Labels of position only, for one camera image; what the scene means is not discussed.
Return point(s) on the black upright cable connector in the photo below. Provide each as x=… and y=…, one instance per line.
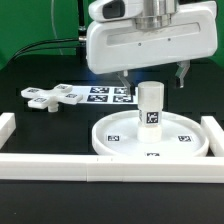
x=81, y=19

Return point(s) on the white front fence bar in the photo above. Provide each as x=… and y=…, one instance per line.
x=110, y=168

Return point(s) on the white round table top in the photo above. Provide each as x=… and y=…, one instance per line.
x=122, y=133

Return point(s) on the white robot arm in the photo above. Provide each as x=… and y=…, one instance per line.
x=131, y=34

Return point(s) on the white marker sheet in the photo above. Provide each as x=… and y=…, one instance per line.
x=105, y=95

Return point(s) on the white cross-shaped table base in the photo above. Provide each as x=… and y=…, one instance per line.
x=50, y=99

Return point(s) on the white right fence bar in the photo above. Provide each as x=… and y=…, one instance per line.
x=215, y=135

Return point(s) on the white left fence bar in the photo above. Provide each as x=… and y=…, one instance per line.
x=7, y=127

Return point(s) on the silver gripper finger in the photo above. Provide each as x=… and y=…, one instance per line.
x=182, y=70
x=129, y=87

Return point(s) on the white fence bar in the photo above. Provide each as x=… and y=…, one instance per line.
x=7, y=127
x=215, y=135
x=110, y=168

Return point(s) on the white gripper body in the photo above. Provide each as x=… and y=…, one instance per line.
x=131, y=34

